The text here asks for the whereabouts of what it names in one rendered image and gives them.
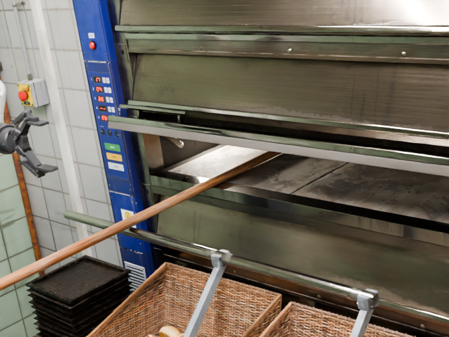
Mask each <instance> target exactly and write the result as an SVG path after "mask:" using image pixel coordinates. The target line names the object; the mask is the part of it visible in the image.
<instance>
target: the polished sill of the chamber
mask: <svg viewBox="0 0 449 337"><path fill-rule="evenodd" d="M150 179H151V183H152V185H154V186H158V187H164V188H167V189H174V190H177V191H185V190H187V189H189V188H191V187H193V186H195V185H197V184H199V183H202V182H204V181H206V180H208V179H206V178H202V177H195V176H191V175H184V174H180V173H174V172H170V171H163V170H161V171H158V172H157V173H154V174H152V175H150ZM199 195H202V196H206V197H212V198H215V199H222V200H226V201H231V202H235V203H241V204H244V205H250V206H254V207H260V208H264V209H270V210H274V211H279V212H283V213H289V214H292V215H298V216H302V217H308V218H312V219H318V220H322V221H327V222H331V223H337V224H340V225H347V226H350V227H356V228H360V229H366V230H370V231H375V232H379V233H385V234H388V235H395V236H398V237H404V238H408V239H414V240H418V241H423V242H427V243H433V244H436V245H443V246H446V247H449V223H442V222H438V221H431V220H427V219H421V218H416V217H410V216H405V215H399V214H395V213H388V212H384V211H378V210H373V209H366V208H363V207H356V206H352V205H345V204H341V203H334V202H331V201H324V200H320V199H313V198H309V197H302V196H299V195H292V194H288V193H281V192H277V191H270V190H266V189H260V188H255V187H249V186H244V185H238V184H234V183H227V182H222V183H220V184H218V185H216V186H214V187H212V188H210V189H208V190H206V191H204V192H202V193H200V194H199Z"/></svg>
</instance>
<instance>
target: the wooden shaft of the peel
mask: <svg viewBox="0 0 449 337"><path fill-rule="evenodd" d="M279 154H281V153H280V152H271V151H267V152H264V153H263V154H260V155H259V156H256V157H254V158H252V159H250V160H248V161H246V162H243V163H241V164H239V165H237V166H235V167H233V168H231V169H229V170H227V171H225V172H223V173H221V174H219V175H217V176H215V177H212V178H210V179H208V180H206V181H204V182H202V183H199V184H197V185H195V186H193V187H191V188H189V189H187V190H185V191H183V192H181V193H179V194H177V195H175V196H173V197H170V198H168V199H166V200H164V201H162V202H160V203H158V204H155V205H153V206H151V207H149V208H147V209H145V210H143V211H141V212H139V213H137V214H135V215H133V216H131V217H129V218H126V219H124V220H122V221H120V222H118V223H116V224H114V225H111V226H109V227H107V228H105V229H103V230H101V231H99V232H97V233H94V234H93V235H90V236H89V237H86V238H85V239H82V240H80V241H78V242H76V243H74V244H72V245H69V246H67V247H65V248H63V249H61V250H59V251H57V252H55V253H52V254H51V255H48V256H47V257H44V258H43V259H40V260H38V261H36V262H34V263H32V264H30V265H28V266H26V267H23V268H21V269H19V270H17V271H15V272H13V273H10V274H9V275H6V276H5V277H2V278H1V279H0V291H1V290H4V289H5V288H8V287H9V286H12V285H13V284H16V283H18V282H20V281H22V280H24V279H26V278H28V277H30V276H32V275H34V274H36V273H38V272H40V271H42V270H44V269H46V268H49V267H51V266H53V265H55V264H57V263H59V262H61V261H63V260H65V259H67V258H69V257H71V256H73V255H75V254H77V253H79V252H81V251H83V250H85V249H87V248H89V247H91V246H93V245H95V244H97V243H99V242H101V241H103V240H105V239H108V238H110V237H112V236H114V235H116V234H118V233H120V232H122V231H124V230H126V229H128V228H130V227H132V226H134V225H136V224H139V223H141V222H143V221H145V220H147V219H149V218H151V217H153V216H155V215H157V214H159V213H161V212H163V211H165V210H167V209H169V208H171V207H173V206H175V205H177V204H179V203H181V202H183V201H185V200H187V199H189V198H191V197H193V196H195V195H198V194H200V193H202V192H204V191H206V190H208V189H210V188H212V187H214V186H216V185H218V184H220V183H222V182H224V181H226V180H229V179H231V178H233V177H235V176H237V175H239V174H241V173H243V172H245V171H247V170H249V169H251V168H253V167H254V166H257V165H259V164H261V163H263V162H265V161H267V160H269V159H271V158H273V157H275V156H277V155H279Z"/></svg>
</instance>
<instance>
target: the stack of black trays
mask: <svg viewBox="0 0 449 337"><path fill-rule="evenodd" d="M129 273H131V270H130V269H126V268H124V267H120V266H118V265H114V264H112V263H108V262H106V261H102V260H100V259H96V258H94V257H90V256H88V255H84V256H81V257H79V258H77V259H75V260H73V261H71V262H69V263H67V264H65V265H63V266H61V267H59V268H57V269H55V270H53V271H51V272H49V273H46V274H44V275H42V276H40V277H38V278H36V279H34V280H32V281H30V282H27V283H26V284H25V285H26V286H27V287H29V289H28V290H27V291H28V292H31V293H30V294H28V296H30V297H32V298H33V299H32V300H31V301H29V303H30V304H33V306H31V307H32V308H34V309H35V311H34V312H32V313H34V314H36V315H37V316H36V317H34V319H35V320H37V322H35V323H33V324H35V325H36V326H38V327H37V328H36V329H37V330H39V331H40V332H39V333H38V334H37V335H38V336H41V337H86V336H87V335H88V334H90V333H91V332H92V331H93V330H94V329H95V328H96V327H97V326H98V325H99V324H100V323H101V322H103V320H105V319H106V318H107V317H108V315H110V314H111V313H112V312H113V310H115V309H116V308H117V307H118V306H119V305H120V304H121V303H122V302H123V301H124V300H125V299H126V298H128V297H129V295H131V294H132V293H133V292H131V291H130V290H131V289H132V288H133V287H132V286H129V285H130V284H132V282H129V281H128V278H129V277H132V276H131V275H129Z"/></svg>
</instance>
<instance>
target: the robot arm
mask: <svg viewBox="0 0 449 337"><path fill-rule="evenodd" d="M6 99H7V89H6V87H5V85H4V83H3V82H2V81H1V80H0V153H1V154H12V153H17V154H18V155H20V156H21V160H19V164H22V165H23V166H24V167H25V168H27V169H28V170H29V171H30V172H31V173H32V174H33V175H35V176H36V177H37V178H40V177H43V176H45V174H46V173H51V172H53V171H56V170H58V169H59V168H58V166H52V165H48V164H41V162H40V161H39V159H38V158H37V157H36V156H35V155H34V153H33V150H32V149H31V147H30V145H29V139H28V136H27V134H28V132H29V128H30V126H31V125H32V126H45V125H47V124H49V121H44V120H40V119H39V118H38V117H36V116H32V115H31V113H32V111H31V110H26V111H23V112H22V113H20V115H18V117H16V118H15V119H13V120H10V123H11V124H6V123H3V115H4V109H5V103H6ZM22 121H23V124H22V125H21V127H19V124H20V123H21V122H22ZM12 124H13V125H12Z"/></svg>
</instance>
